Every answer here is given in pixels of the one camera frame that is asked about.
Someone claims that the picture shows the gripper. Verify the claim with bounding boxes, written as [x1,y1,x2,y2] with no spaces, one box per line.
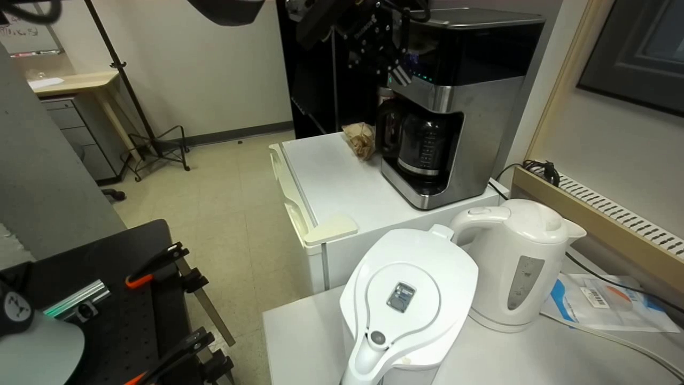
[295,0,415,88]

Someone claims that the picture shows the glass coffee carafe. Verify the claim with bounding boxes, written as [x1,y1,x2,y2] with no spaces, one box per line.
[375,98,456,181]

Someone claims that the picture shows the black and steel coffee maker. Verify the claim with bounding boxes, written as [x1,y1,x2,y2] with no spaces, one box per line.
[374,6,547,211]

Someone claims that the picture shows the brown paper filter pack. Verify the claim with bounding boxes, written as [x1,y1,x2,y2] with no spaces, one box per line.
[341,122,378,161]

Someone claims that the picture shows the black shelf unit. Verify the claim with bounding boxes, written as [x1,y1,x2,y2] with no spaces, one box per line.
[276,0,397,141]

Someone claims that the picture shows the white mini fridge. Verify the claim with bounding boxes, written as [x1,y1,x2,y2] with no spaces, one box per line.
[268,130,511,296]

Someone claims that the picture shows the white mini fridge door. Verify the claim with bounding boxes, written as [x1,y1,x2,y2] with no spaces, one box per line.
[268,142,328,296]

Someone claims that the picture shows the white water filter pitcher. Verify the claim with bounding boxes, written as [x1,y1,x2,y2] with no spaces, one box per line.
[339,224,480,385]

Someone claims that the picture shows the white electric kettle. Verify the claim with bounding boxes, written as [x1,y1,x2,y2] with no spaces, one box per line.
[448,198,588,334]

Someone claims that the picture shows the dark framed picture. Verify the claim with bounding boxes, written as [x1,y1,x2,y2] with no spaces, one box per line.
[576,0,684,117]

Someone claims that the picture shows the baseboard heater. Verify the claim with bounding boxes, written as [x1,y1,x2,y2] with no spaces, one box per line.
[511,165,684,308]

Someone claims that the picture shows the black coat stand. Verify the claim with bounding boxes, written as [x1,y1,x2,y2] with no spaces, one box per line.
[83,0,191,183]

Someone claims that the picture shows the clear plastic bag blue print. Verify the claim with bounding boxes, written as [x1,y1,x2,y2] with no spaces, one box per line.
[539,272,682,334]

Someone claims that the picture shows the orange and black clamp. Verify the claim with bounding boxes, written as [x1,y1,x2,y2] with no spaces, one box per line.
[125,242,210,295]
[122,327,236,385]

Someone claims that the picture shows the wooden desk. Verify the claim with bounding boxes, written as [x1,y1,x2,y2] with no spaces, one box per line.
[32,70,144,163]

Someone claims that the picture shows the grey drawer cabinet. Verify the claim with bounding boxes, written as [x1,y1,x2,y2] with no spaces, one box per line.
[40,96,128,186]

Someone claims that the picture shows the grey partition panel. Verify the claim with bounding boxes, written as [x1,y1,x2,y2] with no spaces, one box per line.
[0,43,128,269]

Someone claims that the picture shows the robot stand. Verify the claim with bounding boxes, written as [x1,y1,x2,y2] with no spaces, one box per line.
[0,218,237,385]

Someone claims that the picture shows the whiteboard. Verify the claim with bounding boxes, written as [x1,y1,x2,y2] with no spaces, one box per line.
[0,10,63,58]

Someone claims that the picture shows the white cable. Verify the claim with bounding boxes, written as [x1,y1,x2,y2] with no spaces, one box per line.
[539,312,684,381]

